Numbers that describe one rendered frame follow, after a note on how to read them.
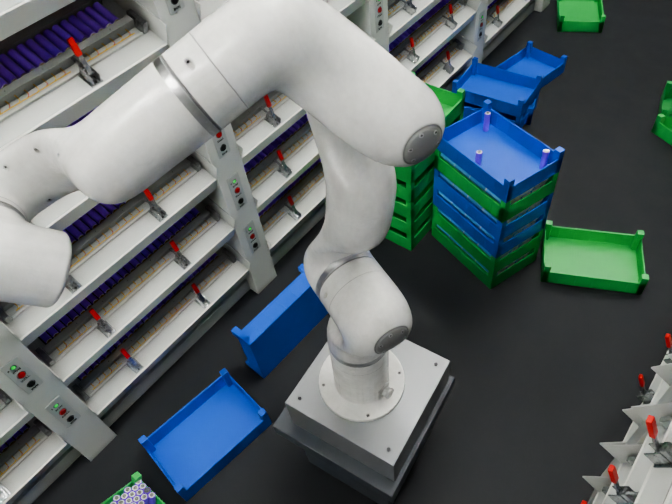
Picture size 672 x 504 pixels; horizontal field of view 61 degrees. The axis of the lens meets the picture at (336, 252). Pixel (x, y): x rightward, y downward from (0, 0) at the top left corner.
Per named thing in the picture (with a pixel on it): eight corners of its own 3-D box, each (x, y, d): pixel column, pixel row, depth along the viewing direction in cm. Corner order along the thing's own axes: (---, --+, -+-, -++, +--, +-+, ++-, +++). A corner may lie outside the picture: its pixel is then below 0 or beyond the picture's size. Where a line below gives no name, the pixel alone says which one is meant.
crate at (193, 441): (230, 379, 173) (223, 367, 167) (272, 423, 163) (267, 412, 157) (147, 449, 162) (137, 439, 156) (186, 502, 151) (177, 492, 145)
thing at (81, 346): (234, 235, 171) (235, 212, 159) (66, 386, 144) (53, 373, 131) (185, 193, 174) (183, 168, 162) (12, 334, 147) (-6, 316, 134)
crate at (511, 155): (559, 171, 159) (565, 149, 153) (505, 203, 154) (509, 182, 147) (485, 120, 177) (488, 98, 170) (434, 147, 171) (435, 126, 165)
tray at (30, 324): (217, 188, 156) (217, 168, 147) (26, 347, 128) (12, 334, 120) (164, 144, 159) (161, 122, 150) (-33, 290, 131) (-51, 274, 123)
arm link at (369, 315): (368, 304, 117) (364, 229, 98) (420, 374, 106) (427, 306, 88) (317, 331, 114) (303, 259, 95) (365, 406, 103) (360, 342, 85)
